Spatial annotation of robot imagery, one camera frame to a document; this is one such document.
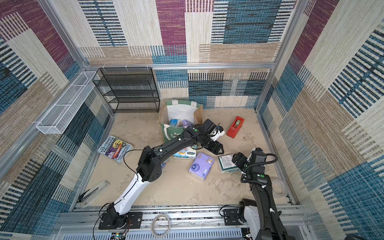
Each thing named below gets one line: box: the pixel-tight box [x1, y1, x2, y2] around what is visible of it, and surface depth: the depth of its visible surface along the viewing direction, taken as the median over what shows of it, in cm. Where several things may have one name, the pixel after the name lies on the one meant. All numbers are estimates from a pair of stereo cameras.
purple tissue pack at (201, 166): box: [188, 152, 215, 181], surface depth 87 cm
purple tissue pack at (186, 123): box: [182, 119, 193, 128], surface depth 104 cm
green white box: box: [218, 153, 242, 173], surface depth 88 cm
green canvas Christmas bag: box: [158, 99, 203, 143], surface depth 98 cm
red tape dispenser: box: [226, 116, 245, 139], surface depth 106 cm
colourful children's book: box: [97, 135, 134, 164], surface depth 98 cm
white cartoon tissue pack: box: [173, 146, 197, 160], surface depth 93 cm
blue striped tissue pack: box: [169, 118, 180, 127], surface depth 104 cm
